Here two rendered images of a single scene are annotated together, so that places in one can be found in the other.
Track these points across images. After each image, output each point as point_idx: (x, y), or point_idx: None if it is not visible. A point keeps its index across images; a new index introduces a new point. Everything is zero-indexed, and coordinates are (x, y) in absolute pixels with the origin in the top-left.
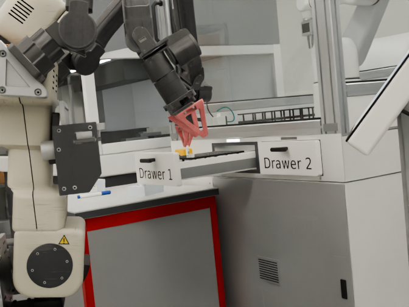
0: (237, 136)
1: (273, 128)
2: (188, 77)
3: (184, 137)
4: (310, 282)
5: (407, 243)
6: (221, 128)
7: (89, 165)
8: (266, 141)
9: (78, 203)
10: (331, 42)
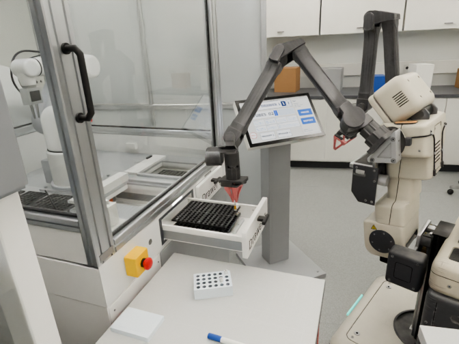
0: (180, 194)
1: (201, 171)
2: (242, 140)
3: (239, 193)
4: (216, 251)
5: (273, 177)
6: (168, 197)
7: (380, 169)
8: (197, 183)
9: (283, 321)
10: (221, 107)
